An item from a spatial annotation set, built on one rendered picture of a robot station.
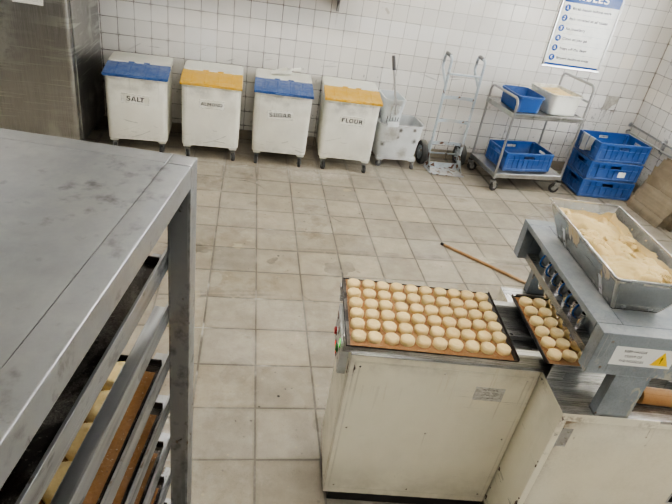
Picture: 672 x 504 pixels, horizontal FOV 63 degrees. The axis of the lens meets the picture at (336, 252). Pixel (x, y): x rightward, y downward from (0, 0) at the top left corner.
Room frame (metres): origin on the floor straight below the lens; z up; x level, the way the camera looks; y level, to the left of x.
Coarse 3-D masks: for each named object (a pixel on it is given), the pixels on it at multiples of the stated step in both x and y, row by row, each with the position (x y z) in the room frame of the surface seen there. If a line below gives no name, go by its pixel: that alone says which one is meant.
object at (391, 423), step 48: (336, 384) 1.61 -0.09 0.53; (384, 384) 1.46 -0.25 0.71; (432, 384) 1.48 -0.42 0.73; (480, 384) 1.50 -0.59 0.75; (528, 384) 1.52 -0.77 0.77; (336, 432) 1.45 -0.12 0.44; (384, 432) 1.47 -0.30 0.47; (432, 432) 1.49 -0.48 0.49; (480, 432) 1.51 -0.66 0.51; (336, 480) 1.45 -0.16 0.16; (384, 480) 1.47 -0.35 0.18; (432, 480) 1.50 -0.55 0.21; (480, 480) 1.52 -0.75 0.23
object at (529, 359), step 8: (344, 336) 1.45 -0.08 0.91; (344, 344) 1.45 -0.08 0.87; (360, 352) 1.46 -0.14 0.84; (368, 352) 1.46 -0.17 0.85; (376, 352) 1.47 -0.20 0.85; (384, 352) 1.47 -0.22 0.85; (392, 352) 1.47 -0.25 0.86; (400, 352) 1.48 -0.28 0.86; (408, 352) 1.48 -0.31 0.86; (520, 352) 1.54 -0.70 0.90; (528, 352) 1.54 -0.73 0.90; (536, 352) 1.55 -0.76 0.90; (448, 360) 1.50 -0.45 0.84; (456, 360) 1.50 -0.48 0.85; (464, 360) 1.50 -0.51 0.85; (472, 360) 1.51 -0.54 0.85; (480, 360) 1.51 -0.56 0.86; (488, 360) 1.51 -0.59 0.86; (496, 360) 1.52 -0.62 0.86; (520, 360) 1.53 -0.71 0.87; (528, 360) 1.53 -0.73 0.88; (536, 360) 1.53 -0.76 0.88; (536, 368) 1.53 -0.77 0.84; (544, 368) 1.54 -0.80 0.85
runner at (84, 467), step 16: (160, 320) 0.56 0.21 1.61; (144, 336) 0.56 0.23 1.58; (160, 336) 0.56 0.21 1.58; (144, 352) 0.50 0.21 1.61; (128, 368) 0.49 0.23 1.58; (144, 368) 0.49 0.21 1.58; (128, 384) 0.44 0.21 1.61; (112, 400) 0.44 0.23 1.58; (128, 400) 0.44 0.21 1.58; (96, 416) 0.41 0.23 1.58; (112, 416) 0.40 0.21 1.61; (96, 432) 0.39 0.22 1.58; (112, 432) 0.39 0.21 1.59; (80, 448) 0.37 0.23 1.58; (96, 448) 0.35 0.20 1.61; (80, 464) 0.35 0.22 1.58; (96, 464) 0.35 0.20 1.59; (64, 480) 0.33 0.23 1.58; (80, 480) 0.32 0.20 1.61; (64, 496) 0.32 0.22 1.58; (80, 496) 0.31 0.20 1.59
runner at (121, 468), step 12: (168, 360) 0.59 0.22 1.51; (156, 384) 0.54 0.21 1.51; (156, 396) 0.54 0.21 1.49; (144, 408) 0.49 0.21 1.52; (144, 420) 0.49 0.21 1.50; (132, 432) 0.45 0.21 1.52; (132, 444) 0.44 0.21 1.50; (120, 468) 0.40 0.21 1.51; (120, 480) 0.40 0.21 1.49; (108, 492) 0.37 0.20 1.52
